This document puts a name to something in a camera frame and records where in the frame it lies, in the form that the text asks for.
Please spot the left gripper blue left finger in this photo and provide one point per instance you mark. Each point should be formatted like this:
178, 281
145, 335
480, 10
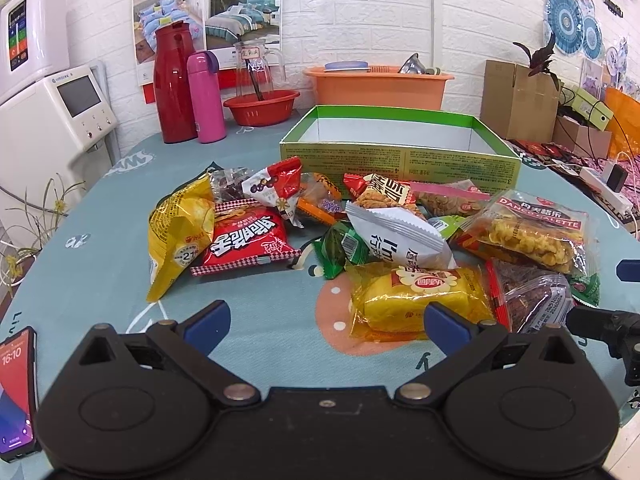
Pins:
207, 328

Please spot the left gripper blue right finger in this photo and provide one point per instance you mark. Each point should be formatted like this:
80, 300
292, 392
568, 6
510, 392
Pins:
448, 330

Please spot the yellow cake snack packet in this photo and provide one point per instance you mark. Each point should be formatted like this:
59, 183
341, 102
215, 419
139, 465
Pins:
387, 303

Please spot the yellow chips bag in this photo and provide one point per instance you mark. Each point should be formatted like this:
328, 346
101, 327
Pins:
180, 227

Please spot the red checkered snack packet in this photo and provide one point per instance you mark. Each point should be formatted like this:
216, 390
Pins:
246, 234

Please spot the white snack packet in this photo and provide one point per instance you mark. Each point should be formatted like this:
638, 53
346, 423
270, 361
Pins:
398, 236

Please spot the red dates packet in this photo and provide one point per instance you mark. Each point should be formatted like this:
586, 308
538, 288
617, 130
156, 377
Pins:
527, 298

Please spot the clear cookie packet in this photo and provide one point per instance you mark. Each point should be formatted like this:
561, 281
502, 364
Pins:
544, 232

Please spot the peanut packet pink strip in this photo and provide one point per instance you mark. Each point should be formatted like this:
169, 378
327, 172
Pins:
461, 198

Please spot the green candy packet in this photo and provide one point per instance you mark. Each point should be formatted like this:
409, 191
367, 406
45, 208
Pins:
340, 245

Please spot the white power strip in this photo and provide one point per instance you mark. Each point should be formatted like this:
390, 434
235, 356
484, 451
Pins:
618, 201

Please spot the clear dark candy packet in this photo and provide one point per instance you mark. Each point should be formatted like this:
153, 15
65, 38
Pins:
226, 183

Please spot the orange cracker packet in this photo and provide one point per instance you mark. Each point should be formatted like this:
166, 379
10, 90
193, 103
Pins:
375, 191

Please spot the red white candy packet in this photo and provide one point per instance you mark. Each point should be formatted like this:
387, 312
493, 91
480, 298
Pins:
277, 186

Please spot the orange snack packet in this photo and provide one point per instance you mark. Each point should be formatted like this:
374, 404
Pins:
319, 198

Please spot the green cardboard box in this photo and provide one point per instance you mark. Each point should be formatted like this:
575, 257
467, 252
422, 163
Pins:
403, 144

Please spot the pink cardboard box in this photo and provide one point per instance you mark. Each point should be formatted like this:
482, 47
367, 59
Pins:
583, 141

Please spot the smartphone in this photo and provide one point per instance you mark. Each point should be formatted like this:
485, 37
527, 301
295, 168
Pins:
18, 402

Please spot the orange gift bag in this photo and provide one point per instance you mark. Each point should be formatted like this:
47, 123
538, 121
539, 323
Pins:
625, 124

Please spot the green small box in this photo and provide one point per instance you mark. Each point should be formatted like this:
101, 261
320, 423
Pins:
597, 113

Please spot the red plastic basin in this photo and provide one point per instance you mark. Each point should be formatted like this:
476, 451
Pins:
275, 107

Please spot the brown cardboard box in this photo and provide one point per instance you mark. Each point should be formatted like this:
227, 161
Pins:
517, 106

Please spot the orange plastic tub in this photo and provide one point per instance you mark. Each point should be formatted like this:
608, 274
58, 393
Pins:
379, 85

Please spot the glass pitcher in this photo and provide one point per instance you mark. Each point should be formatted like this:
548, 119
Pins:
260, 69

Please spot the white water dispenser machine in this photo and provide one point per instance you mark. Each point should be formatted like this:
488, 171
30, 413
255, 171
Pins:
54, 148

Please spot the pink thermos bottle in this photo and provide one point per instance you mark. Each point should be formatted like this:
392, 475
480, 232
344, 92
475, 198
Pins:
203, 69

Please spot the steel bowl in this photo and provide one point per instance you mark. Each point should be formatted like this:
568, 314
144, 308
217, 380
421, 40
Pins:
413, 65

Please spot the red thermos jug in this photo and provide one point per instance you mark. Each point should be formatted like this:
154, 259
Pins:
171, 83

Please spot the dark red leafed plant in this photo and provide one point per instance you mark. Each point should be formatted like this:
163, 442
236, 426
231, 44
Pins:
540, 60

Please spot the lidded tin container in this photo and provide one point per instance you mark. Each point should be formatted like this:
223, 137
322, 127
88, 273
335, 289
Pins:
346, 66

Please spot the blue paper fan decoration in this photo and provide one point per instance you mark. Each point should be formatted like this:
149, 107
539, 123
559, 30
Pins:
566, 23

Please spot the bedding poster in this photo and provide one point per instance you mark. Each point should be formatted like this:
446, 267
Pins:
214, 25

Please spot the white wall water purifier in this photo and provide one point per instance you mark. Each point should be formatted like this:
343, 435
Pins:
34, 43

